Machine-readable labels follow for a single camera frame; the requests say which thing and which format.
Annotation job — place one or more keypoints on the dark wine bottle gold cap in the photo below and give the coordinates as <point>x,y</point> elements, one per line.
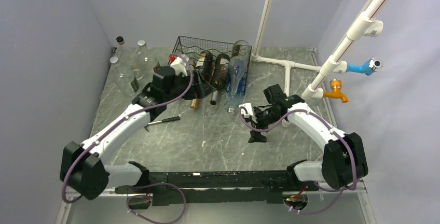
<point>205,65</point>

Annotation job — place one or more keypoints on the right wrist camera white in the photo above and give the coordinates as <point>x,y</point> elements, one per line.
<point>247,112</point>

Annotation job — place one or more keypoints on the blue tinted clear bottle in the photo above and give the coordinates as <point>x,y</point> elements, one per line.
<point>237,67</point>

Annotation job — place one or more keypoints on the lower bottle silver cap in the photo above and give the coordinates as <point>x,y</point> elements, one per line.
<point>219,76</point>

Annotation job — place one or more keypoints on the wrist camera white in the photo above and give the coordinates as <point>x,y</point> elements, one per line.
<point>181,64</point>
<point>247,112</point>

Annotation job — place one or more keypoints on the blue faucet tap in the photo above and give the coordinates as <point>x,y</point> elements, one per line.
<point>368,68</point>

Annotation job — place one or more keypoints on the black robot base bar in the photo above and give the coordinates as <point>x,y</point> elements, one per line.
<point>220,187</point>

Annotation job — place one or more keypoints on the clear bottle dark neck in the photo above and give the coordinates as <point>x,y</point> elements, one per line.
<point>124,78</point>

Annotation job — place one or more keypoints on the orange faucet tap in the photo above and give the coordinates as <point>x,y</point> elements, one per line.
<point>335,93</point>

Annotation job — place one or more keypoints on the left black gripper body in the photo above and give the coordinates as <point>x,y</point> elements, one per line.
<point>196,91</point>

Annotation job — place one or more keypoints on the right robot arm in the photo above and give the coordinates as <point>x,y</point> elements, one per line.
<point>343,163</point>

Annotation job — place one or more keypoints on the black wire wine rack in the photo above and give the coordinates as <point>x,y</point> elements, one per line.
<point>192,47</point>

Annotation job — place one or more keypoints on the clear bottle silver cap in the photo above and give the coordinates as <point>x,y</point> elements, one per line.
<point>147,62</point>

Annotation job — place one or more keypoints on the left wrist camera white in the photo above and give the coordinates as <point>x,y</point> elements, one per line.
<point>181,64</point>

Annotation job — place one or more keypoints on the small black hammer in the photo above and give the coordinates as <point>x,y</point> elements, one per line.
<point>171,119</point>

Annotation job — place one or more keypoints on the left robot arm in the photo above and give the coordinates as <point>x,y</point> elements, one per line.
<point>83,166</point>

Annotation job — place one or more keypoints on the white pvc pipe frame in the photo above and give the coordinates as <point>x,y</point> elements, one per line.
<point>308,23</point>

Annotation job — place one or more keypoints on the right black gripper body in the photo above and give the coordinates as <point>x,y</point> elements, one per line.
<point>264,118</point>

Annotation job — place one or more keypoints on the clear bottle blue medallion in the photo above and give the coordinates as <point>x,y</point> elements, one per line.
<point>124,52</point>

